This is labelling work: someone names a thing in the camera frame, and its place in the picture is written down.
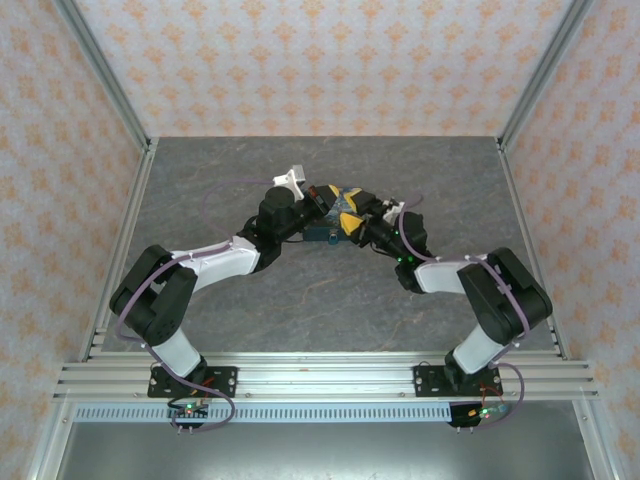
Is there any starry night tin box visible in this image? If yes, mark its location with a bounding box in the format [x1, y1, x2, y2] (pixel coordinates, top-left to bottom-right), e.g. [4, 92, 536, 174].
[301, 184, 362, 246]

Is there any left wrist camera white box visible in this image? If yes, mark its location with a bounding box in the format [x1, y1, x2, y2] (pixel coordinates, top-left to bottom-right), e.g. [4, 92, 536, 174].
[273, 164, 307, 200]

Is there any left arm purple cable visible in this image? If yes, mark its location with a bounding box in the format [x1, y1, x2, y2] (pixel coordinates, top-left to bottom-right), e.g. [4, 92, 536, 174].
[113, 177, 236, 433]

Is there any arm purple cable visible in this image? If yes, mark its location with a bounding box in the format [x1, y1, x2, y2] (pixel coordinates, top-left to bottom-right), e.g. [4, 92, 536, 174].
[113, 177, 236, 433]
[397, 192, 534, 431]

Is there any aluminium table side rail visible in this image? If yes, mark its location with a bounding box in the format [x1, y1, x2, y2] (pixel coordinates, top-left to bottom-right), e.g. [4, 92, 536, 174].
[496, 137, 571, 361]
[77, 137, 160, 362]

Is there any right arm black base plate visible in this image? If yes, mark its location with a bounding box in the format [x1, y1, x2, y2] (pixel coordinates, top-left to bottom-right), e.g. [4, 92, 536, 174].
[413, 364, 503, 399]

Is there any aluminium mounting rail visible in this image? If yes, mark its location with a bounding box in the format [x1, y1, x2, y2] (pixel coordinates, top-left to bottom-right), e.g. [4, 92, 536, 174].
[53, 351, 600, 402]

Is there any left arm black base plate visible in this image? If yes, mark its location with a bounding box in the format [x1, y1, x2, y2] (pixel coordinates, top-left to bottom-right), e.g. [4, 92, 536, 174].
[147, 365, 239, 399]

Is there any grey slotted cable duct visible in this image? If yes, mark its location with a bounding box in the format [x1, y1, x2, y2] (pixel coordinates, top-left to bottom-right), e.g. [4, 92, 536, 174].
[74, 405, 504, 424]

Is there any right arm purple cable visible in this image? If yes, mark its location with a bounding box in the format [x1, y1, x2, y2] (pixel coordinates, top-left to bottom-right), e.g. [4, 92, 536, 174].
[397, 192, 534, 431]

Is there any aluminium frame post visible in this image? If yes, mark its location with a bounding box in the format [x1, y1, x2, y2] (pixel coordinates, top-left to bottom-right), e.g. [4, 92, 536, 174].
[53, 0, 152, 151]
[498, 0, 595, 151]

